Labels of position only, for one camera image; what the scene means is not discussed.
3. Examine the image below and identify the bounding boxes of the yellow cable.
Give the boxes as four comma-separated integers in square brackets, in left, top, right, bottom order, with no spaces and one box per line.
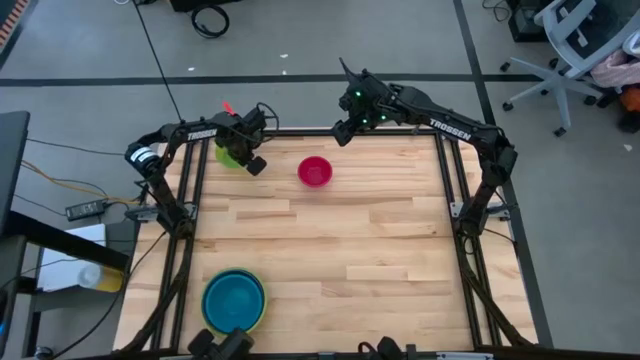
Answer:
[19,159,139,205]

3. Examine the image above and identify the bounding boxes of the light blue plastic bowl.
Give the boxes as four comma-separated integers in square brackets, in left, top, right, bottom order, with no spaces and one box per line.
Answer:
[202,269,267,335]

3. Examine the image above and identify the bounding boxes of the pink and white cloth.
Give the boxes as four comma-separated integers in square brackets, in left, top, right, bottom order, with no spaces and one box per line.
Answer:
[591,48,640,89]

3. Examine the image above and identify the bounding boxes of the long black floor cable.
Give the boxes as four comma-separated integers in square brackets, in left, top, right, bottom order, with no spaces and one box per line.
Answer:
[131,0,184,122]

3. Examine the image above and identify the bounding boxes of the coiled black cable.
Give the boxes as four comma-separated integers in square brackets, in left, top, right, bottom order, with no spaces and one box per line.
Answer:
[190,3,232,40]

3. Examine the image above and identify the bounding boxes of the black side desk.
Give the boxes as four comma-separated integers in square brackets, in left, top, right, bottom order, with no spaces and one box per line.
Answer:
[0,110,131,360]

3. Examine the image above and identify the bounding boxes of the white box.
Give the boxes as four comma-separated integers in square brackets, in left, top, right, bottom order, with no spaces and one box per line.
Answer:
[36,222,108,293]

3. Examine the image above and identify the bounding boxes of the red plastic bowl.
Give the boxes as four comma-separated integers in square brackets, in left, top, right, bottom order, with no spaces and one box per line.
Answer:
[297,155,334,189]

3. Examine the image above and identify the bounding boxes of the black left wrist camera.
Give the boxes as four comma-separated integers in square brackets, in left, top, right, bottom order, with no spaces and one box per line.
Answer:
[242,106,269,135]

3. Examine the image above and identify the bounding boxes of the orange object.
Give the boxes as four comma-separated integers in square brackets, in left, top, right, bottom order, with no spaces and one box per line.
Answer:
[618,83,640,114]

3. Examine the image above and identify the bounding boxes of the black power adapter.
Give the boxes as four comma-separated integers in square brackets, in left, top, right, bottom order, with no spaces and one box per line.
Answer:
[65,198,108,223]

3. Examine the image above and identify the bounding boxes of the clear bottle yellow liquid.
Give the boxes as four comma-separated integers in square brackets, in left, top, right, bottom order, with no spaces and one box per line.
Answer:
[76,262,125,294]

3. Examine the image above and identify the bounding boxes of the grey mesh office chair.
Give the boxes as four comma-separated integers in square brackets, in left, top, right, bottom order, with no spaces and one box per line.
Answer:
[501,0,640,137]

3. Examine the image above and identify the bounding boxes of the black equipment box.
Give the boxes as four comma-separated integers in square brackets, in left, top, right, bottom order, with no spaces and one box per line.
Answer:
[506,0,552,44]

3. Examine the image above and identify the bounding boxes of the black aluminium table frame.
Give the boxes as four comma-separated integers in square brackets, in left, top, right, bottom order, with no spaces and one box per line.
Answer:
[114,127,540,360]

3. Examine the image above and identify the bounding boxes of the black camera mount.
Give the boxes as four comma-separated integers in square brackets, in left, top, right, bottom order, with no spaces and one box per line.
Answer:
[356,336,419,360]
[186,326,255,360]

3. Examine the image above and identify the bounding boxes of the teal plastic bowl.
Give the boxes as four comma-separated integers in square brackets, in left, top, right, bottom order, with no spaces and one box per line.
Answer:
[203,270,265,333]

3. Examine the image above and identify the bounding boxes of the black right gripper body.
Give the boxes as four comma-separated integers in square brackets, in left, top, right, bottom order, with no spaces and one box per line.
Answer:
[338,69,407,132]

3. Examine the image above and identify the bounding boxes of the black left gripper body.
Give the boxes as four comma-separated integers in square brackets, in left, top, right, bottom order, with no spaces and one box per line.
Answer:
[215,112,262,168]

